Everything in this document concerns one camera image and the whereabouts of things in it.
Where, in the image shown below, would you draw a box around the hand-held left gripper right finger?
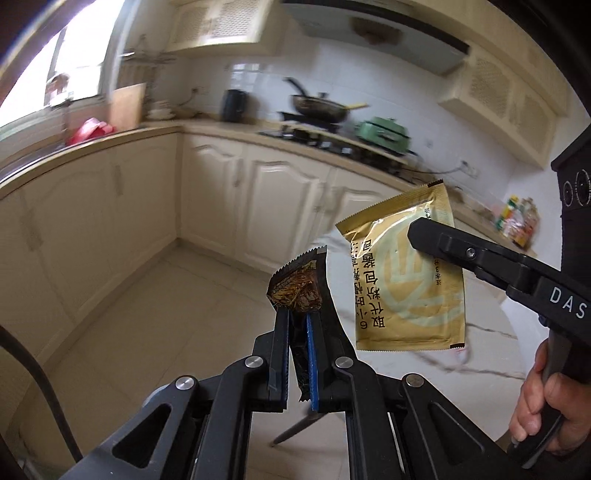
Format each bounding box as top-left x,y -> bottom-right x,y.
305,295 -> 522,480

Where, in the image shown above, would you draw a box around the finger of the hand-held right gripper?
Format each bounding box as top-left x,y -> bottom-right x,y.
407,217 -> 550,305

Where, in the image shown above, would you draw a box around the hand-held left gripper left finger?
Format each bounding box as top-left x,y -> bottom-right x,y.
60,308 -> 293,480

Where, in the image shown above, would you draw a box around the dark torn snack wrapper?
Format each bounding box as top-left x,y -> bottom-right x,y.
268,246 -> 345,403

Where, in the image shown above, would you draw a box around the gold sauce packet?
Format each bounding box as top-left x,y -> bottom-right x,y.
335,180 -> 467,352

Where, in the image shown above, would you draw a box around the person's right hand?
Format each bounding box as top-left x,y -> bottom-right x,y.
508,340 -> 591,454

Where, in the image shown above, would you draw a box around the cluster of condiment bottles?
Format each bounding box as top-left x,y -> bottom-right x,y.
494,196 -> 541,250

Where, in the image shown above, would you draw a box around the round white marble table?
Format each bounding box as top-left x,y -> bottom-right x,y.
272,231 -> 532,448

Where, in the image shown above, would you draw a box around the green electric cooking pot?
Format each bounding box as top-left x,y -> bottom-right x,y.
355,116 -> 416,155

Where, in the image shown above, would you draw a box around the cream lattice door cabinet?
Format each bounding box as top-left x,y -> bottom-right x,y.
164,0 -> 273,58
438,46 -> 571,169

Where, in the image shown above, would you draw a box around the cream base cabinets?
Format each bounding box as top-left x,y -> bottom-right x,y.
0,117 -> 539,430

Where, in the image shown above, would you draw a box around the black gas stove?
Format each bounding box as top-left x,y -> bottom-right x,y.
259,111 -> 416,176

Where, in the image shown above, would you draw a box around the black range hood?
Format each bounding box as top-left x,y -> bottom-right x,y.
281,0 -> 471,77

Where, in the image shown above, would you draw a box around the black electric kettle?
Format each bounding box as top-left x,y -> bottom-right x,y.
222,89 -> 250,123

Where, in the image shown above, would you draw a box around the stack of white bowls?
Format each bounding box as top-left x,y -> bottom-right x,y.
148,99 -> 178,121

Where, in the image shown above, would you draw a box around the wooden cutting board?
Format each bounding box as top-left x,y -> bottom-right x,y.
108,82 -> 147,132

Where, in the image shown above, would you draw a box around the red dish rack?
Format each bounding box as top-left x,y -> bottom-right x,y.
65,117 -> 116,147

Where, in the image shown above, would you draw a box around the hanging utensil rack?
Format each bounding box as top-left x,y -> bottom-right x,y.
121,46 -> 178,100

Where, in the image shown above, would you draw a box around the sliding window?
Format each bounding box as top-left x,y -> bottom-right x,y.
0,0 -> 125,130

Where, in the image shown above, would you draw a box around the black cable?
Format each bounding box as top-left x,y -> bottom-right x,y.
0,325 -> 81,462

